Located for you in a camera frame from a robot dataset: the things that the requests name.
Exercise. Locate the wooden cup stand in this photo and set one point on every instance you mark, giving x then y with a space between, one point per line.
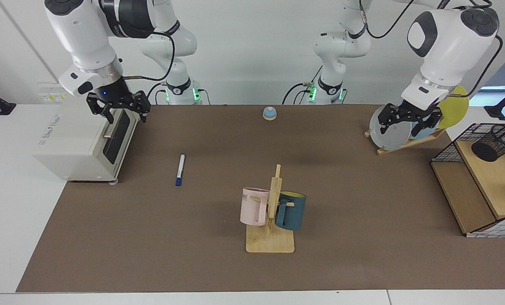
269 243

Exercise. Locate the white wall socket box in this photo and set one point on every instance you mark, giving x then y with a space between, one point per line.
51 95

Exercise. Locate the black mesh pen holder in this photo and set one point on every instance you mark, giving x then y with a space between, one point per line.
487 150

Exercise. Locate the dark blue cup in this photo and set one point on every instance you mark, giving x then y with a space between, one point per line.
292 212

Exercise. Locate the white marker with blue cap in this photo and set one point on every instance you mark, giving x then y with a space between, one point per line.
180 169

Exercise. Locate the pale toaster oven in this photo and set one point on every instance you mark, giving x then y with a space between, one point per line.
74 140

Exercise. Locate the light blue plate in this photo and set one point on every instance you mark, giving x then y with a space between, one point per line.
421 134

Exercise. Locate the wooden plate rack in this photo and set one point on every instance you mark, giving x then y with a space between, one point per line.
409 144

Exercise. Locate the grey plate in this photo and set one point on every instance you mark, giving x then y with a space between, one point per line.
390 135

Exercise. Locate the yellow plate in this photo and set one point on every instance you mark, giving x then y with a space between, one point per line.
455 110

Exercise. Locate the brown table cloth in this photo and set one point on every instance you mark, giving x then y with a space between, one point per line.
193 237

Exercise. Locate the pink cup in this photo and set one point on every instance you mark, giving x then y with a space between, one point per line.
252 207

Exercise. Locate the small blue round thing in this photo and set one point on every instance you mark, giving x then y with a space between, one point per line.
269 113

